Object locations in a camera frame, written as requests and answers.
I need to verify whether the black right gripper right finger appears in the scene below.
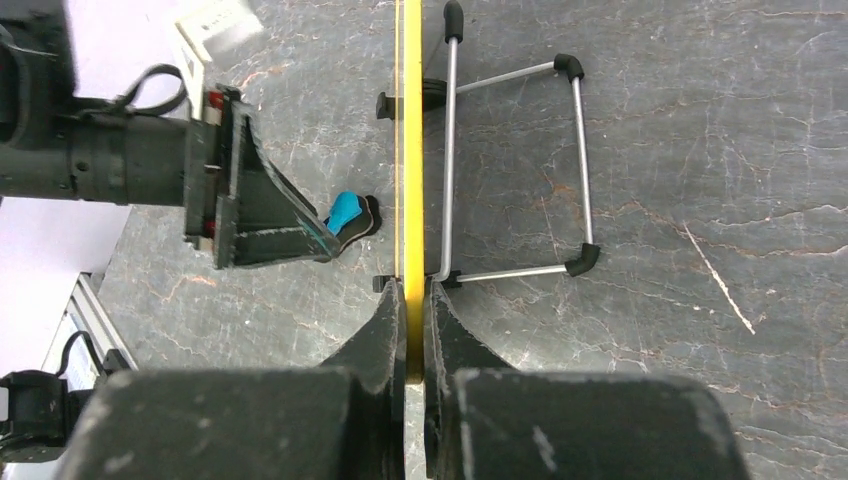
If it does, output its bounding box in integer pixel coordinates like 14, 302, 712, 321
423, 280, 513, 479

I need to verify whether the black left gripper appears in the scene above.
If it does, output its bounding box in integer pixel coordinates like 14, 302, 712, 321
183, 84, 341, 269

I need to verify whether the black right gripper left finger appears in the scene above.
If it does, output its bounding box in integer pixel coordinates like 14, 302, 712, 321
321, 280, 407, 479

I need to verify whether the blue whiteboard eraser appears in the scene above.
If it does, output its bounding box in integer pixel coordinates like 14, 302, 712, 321
324, 191, 382, 251

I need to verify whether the small wood-framed whiteboard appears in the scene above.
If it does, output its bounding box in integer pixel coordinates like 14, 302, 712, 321
394, 1, 426, 385

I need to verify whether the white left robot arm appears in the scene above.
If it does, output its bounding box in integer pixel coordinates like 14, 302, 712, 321
1, 1, 341, 269

